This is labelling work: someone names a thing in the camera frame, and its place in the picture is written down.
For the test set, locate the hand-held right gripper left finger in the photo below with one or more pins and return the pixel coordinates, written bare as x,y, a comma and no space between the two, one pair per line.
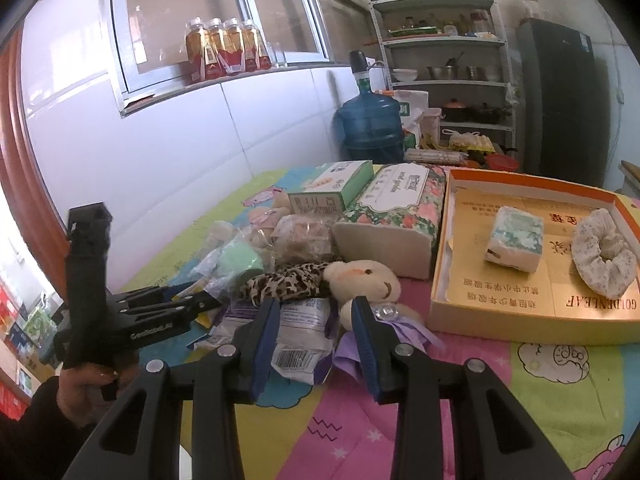
265,345

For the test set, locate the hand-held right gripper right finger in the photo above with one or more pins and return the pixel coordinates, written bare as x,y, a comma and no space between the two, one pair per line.
367,355

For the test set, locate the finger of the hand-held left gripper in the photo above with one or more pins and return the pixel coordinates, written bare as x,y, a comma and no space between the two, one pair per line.
200,305
155,294

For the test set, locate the white plastic packet blue print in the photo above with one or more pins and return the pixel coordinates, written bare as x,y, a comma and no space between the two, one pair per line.
300,330

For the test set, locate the leopard print scrunchie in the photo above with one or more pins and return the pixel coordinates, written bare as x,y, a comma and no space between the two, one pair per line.
285,280

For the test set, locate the teddy bear purple dress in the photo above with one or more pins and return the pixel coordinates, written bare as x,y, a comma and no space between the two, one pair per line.
360,280

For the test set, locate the teddy bear pink dress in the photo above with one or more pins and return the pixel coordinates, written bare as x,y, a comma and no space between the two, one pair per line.
262,220

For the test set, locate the shallow orange cardboard box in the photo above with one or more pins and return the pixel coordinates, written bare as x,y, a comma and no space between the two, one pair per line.
500,300

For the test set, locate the floral tissue pack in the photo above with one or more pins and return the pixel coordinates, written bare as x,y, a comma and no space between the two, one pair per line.
395,200

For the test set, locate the green white tissue box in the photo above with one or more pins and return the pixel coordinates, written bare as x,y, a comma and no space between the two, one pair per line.
330,180

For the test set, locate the person's left forearm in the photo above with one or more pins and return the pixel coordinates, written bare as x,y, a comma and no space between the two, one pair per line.
35,440

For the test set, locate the person's left hand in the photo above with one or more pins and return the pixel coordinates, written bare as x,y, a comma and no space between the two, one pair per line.
82,390

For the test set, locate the green sponge in clear bag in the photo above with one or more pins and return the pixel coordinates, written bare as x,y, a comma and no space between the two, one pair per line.
237,260

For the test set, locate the clear bag brown snack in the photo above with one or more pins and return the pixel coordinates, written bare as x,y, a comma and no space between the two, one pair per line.
305,240

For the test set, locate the small green patterned tissue pack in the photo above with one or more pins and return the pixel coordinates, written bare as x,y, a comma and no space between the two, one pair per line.
515,240

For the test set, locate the colourful cartoon printed blanket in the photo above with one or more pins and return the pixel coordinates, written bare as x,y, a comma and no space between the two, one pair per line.
550,410

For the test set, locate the patterned rolled cloth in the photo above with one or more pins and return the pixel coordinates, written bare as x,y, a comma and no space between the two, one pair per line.
432,156

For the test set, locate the blue water jug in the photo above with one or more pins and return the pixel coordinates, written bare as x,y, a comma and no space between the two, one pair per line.
370,120

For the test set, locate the red plastic basin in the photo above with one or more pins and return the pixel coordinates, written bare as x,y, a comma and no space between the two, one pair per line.
502,162

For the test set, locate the bag of eggs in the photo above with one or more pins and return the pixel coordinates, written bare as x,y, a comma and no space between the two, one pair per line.
470,140

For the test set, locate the pink white plastic container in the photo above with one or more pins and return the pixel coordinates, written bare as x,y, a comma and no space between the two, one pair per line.
432,122

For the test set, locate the white floral fabric scrunchie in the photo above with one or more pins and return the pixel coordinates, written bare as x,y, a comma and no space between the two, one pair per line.
595,270

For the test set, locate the orange drink bottle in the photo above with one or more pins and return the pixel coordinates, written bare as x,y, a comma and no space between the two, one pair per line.
217,45
197,50
234,42
255,42

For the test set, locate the white sack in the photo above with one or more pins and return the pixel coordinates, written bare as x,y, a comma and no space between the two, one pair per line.
412,110

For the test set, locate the red lid cooking pot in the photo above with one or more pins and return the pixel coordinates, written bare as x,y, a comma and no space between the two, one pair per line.
455,110

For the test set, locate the clear drinking glass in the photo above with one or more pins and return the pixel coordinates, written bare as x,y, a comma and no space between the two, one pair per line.
277,55

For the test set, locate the black wok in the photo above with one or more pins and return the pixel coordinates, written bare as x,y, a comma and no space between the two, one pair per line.
487,112

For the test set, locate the white bowl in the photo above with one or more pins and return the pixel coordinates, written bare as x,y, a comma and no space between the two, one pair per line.
405,75

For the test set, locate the black water jug pump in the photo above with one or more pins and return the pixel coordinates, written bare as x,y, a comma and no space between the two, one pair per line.
360,67

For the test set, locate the metal bowl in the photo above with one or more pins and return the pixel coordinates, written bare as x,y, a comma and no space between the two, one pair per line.
442,72

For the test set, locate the metal pot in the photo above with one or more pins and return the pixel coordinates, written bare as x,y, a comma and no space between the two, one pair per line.
482,72

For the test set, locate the dark grey fridge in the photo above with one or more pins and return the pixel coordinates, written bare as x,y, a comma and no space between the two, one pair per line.
560,110

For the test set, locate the white metal shelf rack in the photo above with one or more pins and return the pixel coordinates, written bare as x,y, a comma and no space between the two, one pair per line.
445,44

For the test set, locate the green tray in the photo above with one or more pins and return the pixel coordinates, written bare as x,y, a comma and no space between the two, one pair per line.
415,31

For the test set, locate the clear glass jar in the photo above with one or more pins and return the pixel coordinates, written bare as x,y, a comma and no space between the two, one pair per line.
529,7

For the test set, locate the red brown door frame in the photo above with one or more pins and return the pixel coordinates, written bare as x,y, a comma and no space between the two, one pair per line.
15,150

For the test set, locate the grey frame sliding window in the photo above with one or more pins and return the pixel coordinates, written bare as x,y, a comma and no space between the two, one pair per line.
165,10

